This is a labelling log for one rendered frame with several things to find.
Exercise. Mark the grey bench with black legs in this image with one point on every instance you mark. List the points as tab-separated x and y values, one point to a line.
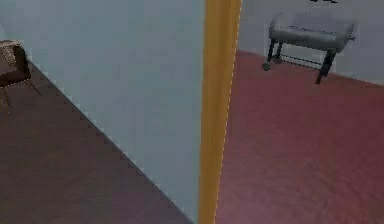
310	31

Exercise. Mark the dark brown chair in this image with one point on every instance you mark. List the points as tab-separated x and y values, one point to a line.
13	66

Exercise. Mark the yellow room door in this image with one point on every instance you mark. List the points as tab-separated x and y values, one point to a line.
218	110

